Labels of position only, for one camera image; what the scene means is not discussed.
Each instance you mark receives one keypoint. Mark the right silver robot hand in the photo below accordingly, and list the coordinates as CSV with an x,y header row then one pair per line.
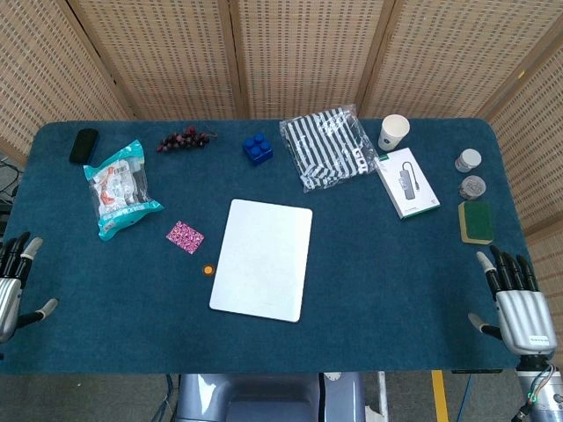
x,y
525,316

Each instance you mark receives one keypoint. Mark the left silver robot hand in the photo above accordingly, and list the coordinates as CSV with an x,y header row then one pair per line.
x,y
9,303

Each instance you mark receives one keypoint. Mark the pink patterned card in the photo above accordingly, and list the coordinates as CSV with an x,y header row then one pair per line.
x,y
185,237

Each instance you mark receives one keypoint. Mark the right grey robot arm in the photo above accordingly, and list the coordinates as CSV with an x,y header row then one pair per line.
x,y
547,395

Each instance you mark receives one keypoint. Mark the small orange disc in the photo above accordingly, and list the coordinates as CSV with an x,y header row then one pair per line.
x,y
207,270

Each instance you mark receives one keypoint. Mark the white rectangular board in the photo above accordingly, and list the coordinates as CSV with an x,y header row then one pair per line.
x,y
261,264

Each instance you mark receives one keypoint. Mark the green yellow sponge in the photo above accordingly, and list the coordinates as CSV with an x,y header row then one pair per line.
x,y
477,222

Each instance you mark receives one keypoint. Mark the blue felt table cover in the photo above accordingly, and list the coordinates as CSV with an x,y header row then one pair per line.
x,y
374,285

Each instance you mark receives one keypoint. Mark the teal clear snack bag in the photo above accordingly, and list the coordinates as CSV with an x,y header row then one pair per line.
x,y
119,193

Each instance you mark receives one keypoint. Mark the white table leg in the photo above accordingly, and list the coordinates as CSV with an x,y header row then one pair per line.
x,y
382,395

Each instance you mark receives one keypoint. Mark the small jar with white lid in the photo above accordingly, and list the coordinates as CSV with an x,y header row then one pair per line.
x,y
469,159

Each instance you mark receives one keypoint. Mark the black oblong case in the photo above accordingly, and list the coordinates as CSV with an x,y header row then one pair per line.
x,y
83,146

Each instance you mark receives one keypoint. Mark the white green usb hub box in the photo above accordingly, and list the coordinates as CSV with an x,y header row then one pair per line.
x,y
407,184

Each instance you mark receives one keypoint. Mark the white paper cup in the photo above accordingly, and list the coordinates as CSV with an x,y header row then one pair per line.
x,y
392,134

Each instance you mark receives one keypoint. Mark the dark red grape bunch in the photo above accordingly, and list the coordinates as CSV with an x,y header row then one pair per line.
x,y
180,140

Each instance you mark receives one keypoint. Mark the striped cloth in plastic bag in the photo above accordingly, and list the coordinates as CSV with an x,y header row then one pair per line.
x,y
327,149

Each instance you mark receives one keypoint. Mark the grey robot torso base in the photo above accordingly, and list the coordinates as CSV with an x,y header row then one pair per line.
x,y
264,400

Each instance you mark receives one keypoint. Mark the blue building block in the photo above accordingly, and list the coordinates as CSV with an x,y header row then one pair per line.
x,y
258,151

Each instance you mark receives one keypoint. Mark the woven wicker folding screen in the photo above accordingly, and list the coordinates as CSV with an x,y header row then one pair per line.
x,y
308,53

